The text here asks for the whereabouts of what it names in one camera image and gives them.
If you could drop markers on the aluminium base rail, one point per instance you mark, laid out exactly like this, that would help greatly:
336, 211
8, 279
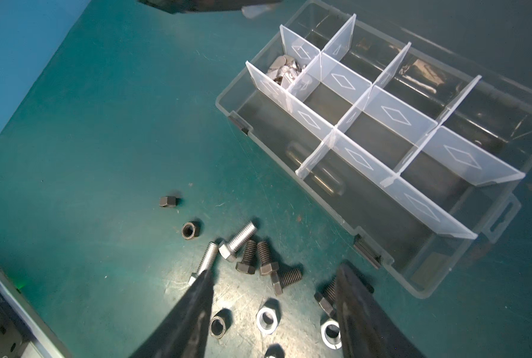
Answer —
23, 333

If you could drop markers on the silver hex bolt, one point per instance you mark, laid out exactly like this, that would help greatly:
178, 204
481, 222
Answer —
228, 249
206, 262

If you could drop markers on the silver hex nut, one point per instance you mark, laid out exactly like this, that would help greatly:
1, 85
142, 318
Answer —
331, 334
267, 320

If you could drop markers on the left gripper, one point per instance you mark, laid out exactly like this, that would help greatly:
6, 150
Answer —
198, 6

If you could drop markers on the clear plastic organizer box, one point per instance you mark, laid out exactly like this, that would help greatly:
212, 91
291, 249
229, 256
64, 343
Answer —
411, 148

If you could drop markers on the silver wing nut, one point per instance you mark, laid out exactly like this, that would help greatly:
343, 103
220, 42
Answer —
277, 65
287, 75

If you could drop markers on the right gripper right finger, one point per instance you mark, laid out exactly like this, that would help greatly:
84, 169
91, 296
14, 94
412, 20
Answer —
366, 329

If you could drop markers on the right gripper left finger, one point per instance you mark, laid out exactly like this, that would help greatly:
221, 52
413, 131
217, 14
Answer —
184, 331

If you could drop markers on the black hex bolt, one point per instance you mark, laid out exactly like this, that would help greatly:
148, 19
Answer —
246, 265
282, 280
268, 265
326, 299

